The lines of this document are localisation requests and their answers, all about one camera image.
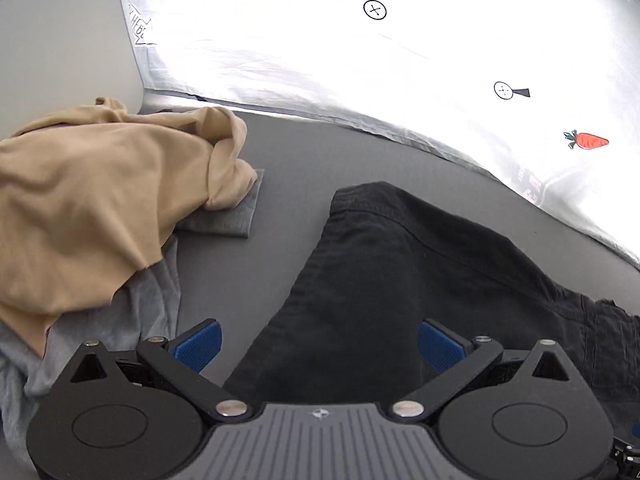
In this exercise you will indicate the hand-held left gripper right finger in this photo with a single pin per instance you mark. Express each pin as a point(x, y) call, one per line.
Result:
point(437, 345)

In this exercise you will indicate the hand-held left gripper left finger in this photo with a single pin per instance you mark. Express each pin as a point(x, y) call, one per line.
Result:
point(200, 342)

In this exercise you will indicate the black pants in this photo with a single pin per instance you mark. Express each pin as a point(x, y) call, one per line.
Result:
point(400, 280)

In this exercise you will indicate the grey garment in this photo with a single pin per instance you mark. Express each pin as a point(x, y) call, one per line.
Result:
point(130, 305)

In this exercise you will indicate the tan garment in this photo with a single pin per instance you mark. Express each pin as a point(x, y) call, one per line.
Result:
point(85, 210)

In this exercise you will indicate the white printed sheet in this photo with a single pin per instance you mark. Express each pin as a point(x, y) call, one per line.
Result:
point(380, 60)

